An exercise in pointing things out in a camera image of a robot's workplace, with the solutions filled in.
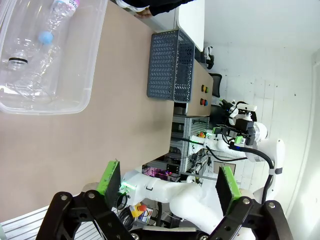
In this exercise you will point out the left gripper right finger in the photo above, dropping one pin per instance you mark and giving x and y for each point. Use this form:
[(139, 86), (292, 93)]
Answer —
[(226, 185)]

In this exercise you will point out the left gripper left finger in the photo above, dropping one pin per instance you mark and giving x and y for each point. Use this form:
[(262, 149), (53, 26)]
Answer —
[(110, 185)]

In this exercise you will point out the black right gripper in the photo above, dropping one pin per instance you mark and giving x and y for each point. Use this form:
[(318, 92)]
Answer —
[(246, 131)]

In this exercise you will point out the dark grey perforated basket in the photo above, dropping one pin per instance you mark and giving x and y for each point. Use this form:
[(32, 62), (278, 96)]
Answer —
[(162, 65)]

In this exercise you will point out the clear bottle without cap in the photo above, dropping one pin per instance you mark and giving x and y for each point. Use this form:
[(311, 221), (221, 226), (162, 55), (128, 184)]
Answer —
[(32, 75)]

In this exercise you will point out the clear bottle with blue cap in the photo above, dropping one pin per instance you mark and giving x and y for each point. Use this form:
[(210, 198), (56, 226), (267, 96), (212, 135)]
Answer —
[(60, 17)]

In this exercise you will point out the person's left forearm black sleeve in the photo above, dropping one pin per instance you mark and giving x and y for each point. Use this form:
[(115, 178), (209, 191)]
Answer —
[(165, 7)]

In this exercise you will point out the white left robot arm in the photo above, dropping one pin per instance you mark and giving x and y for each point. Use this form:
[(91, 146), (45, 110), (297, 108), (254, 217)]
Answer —
[(185, 197)]

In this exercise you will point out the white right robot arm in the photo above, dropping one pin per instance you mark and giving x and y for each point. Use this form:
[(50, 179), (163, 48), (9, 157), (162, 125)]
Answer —
[(258, 131)]

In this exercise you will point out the person's left hand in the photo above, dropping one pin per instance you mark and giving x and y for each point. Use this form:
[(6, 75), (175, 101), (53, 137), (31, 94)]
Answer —
[(144, 13)]

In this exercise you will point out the black background device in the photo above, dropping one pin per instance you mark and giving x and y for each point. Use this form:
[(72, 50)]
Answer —
[(228, 106)]

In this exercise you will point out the yellow emergency stop box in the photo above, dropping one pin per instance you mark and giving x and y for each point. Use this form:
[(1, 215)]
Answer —
[(140, 212)]

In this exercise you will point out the red push button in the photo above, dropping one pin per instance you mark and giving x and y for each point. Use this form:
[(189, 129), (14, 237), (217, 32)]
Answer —
[(203, 102)]

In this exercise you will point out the black office chair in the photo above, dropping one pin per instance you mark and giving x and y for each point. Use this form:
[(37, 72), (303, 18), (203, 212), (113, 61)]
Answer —
[(216, 85)]

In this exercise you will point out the yellow push button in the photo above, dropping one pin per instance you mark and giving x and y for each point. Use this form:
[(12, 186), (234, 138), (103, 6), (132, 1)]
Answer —
[(204, 88)]

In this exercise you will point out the brown button control box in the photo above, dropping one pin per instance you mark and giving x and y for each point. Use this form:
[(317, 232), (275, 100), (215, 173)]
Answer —
[(195, 82)]

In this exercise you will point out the clear plastic bin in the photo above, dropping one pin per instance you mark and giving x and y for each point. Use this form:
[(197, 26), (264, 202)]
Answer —
[(82, 75)]

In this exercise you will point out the white side table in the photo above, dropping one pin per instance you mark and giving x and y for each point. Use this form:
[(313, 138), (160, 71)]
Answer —
[(192, 20)]

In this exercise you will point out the person's white shirt hem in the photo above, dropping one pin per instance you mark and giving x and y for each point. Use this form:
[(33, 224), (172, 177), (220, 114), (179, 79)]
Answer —
[(127, 5)]

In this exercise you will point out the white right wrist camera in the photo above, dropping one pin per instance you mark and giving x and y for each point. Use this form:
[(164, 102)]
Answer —
[(247, 107)]

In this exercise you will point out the aluminium frame rack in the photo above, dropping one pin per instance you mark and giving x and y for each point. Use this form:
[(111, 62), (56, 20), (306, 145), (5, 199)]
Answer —
[(187, 130)]

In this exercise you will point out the aluminium table edge rail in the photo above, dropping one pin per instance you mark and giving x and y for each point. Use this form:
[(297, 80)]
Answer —
[(15, 225)]

